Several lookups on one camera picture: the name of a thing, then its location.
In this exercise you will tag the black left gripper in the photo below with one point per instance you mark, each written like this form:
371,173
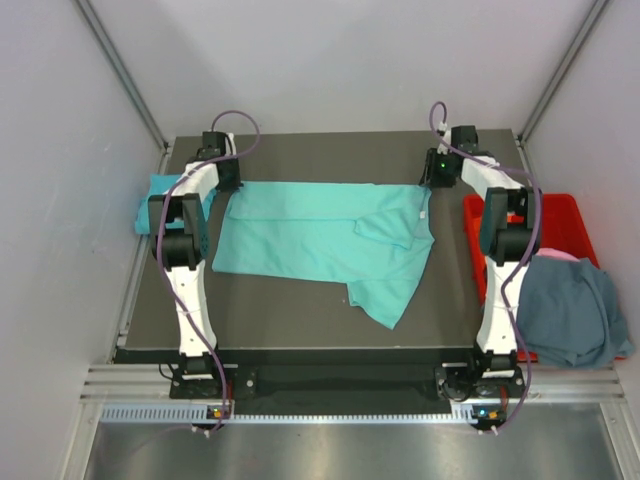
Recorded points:
234,184

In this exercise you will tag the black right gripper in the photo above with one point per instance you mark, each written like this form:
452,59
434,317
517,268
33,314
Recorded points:
430,175

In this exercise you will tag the teal t-shirt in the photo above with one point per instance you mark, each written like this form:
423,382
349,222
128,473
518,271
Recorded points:
374,239

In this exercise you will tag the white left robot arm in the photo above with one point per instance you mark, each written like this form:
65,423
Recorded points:
178,225

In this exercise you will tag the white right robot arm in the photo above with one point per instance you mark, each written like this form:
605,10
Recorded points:
508,238

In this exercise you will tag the pink t-shirt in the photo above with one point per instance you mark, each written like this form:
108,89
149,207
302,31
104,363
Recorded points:
556,254

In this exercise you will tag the red plastic bin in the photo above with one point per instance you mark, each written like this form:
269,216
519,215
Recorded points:
562,229

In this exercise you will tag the grey-blue t-shirt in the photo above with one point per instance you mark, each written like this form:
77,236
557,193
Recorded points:
569,314

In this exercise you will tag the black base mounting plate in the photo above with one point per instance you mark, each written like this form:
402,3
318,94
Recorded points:
346,381

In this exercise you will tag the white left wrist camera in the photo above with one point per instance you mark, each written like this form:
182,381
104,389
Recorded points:
231,145

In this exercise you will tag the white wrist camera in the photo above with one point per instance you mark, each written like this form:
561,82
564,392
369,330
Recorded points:
231,145
444,135

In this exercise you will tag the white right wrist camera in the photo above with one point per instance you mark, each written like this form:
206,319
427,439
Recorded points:
444,135

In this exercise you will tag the grey aluminium corner post left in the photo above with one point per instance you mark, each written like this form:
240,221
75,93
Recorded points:
92,19

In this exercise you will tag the grey aluminium corner post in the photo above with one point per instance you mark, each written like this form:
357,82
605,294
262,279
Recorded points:
595,13
92,19

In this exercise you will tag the grey aluminium corner post right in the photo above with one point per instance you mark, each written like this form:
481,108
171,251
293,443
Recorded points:
595,13

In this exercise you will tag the grey slotted cable duct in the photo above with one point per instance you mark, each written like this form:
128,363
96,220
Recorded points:
204,414

